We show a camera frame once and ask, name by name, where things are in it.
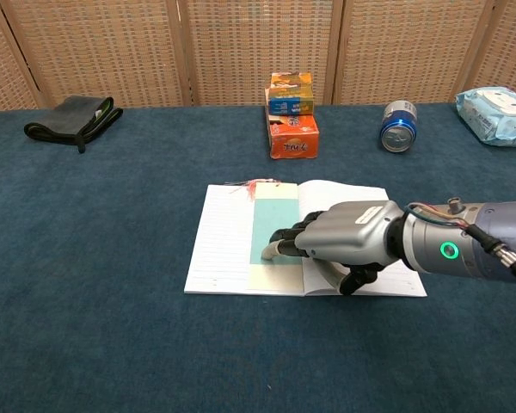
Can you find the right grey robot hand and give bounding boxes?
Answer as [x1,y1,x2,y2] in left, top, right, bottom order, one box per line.
[261,199,406,296]

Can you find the orange cardboard box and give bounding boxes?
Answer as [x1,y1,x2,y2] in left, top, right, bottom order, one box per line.
[264,106,321,161]

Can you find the black folded pouch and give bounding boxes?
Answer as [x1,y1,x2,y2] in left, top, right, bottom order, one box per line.
[23,96,125,154]

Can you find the blue aluminium can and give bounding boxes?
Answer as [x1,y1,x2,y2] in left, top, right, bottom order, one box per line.
[379,100,418,153]

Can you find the light blue wet wipes pack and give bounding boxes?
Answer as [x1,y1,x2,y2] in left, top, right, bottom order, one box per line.
[455,87,516,149]

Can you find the dark teal table cloth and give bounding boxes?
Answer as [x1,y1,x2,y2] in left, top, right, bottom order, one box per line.
[0,102,516,413]

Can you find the teal and cream bookmark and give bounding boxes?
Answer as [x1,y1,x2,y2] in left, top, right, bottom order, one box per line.
[224,178,306,293]

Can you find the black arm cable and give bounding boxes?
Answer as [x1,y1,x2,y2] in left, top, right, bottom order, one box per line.
[464,226,516,291]

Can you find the open white lined notebook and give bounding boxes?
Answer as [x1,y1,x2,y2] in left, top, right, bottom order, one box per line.
[183,179,428,298]

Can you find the blue and yellow small box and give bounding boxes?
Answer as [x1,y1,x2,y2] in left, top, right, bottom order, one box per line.
[264,71,315,116]

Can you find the woven wooden folding screen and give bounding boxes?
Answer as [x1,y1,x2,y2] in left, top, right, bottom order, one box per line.
[0,0,516,114]

